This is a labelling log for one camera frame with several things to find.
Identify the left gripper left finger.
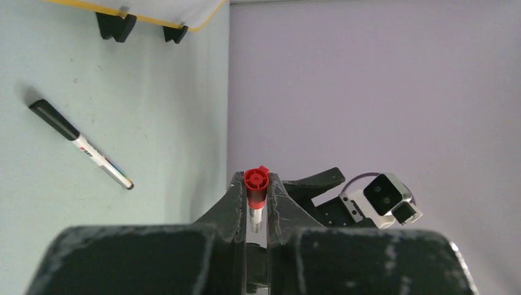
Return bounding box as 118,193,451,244
26,172,246,294

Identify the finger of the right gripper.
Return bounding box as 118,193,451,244
282,167,346,212

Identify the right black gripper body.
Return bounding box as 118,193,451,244
316,197,375,228

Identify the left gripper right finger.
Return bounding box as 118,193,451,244
267,173,478,294

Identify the red marker cap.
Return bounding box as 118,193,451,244
243,166,270,210

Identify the red marker pen body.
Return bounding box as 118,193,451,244
248,207,264,234

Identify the black whiteboard stand foot right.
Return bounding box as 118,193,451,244
162,25,189,44

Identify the yellow-framed whiteboard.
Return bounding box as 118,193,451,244
50,0,229,31

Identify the black capped marker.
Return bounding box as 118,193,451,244
28,99,134,190

